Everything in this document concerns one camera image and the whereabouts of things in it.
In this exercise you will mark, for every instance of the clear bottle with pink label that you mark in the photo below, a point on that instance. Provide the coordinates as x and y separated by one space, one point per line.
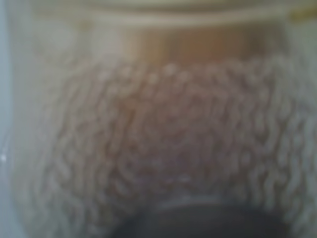
186 109

